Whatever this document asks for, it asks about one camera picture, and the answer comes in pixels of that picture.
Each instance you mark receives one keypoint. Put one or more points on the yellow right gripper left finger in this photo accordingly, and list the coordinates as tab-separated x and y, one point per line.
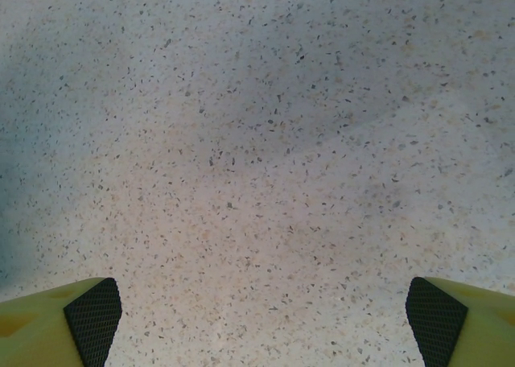
36	331

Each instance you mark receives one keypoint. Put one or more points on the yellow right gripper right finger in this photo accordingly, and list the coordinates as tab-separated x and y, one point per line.
479	331

